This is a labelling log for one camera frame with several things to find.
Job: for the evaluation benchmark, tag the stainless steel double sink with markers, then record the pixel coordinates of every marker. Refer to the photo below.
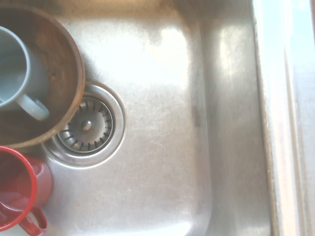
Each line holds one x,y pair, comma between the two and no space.
157,103

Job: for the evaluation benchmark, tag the metal sink drain strainer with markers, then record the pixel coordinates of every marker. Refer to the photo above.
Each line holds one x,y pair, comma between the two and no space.
86,125

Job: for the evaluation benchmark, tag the brown wooden bowl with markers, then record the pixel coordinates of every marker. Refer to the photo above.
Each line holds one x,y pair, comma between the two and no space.
60,61

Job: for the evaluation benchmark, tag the red cup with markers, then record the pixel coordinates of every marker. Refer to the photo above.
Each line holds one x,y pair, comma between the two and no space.
22,179

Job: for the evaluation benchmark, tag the grey ceramic mug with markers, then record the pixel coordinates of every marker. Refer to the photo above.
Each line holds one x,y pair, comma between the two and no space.
14,73

